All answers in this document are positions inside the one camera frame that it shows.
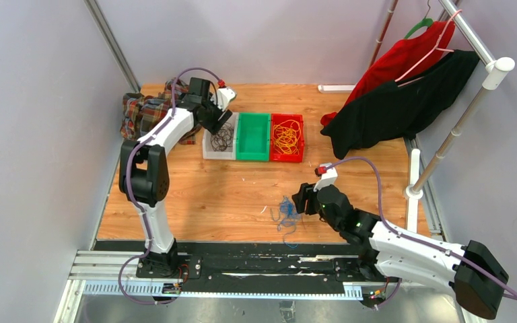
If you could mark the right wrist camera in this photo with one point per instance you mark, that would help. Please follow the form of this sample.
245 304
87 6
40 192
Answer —
327 176

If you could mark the metal corner post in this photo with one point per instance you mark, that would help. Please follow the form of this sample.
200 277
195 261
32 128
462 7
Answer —
109 37

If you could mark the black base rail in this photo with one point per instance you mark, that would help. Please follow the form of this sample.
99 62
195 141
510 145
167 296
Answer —
261 268

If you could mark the white plastic bin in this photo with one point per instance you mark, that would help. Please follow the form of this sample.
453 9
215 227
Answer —
222 145

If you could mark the red plastic bin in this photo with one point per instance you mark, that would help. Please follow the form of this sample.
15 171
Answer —
287 138

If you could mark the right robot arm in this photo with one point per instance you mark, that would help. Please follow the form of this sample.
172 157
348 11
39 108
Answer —
470 274

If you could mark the green hanger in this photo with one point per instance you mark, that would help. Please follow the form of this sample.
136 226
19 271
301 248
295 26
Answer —
425 22

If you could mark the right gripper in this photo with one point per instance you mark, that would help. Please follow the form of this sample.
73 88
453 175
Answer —
305 193

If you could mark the plaid flannel shirt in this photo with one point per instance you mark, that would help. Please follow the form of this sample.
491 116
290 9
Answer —
142 113

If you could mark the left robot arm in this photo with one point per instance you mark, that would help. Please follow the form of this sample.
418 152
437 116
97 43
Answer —
144 175

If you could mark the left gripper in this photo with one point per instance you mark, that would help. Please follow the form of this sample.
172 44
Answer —
216 125

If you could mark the red shirt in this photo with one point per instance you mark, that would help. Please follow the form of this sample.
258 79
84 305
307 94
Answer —
407 58

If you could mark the green plastic bin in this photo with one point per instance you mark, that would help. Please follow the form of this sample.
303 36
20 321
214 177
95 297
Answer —
253 137

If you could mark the metal clothes rack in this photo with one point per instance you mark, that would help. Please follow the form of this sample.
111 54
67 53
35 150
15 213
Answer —
460 153

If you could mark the black shirt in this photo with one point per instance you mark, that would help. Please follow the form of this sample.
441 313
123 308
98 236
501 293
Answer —
400 109

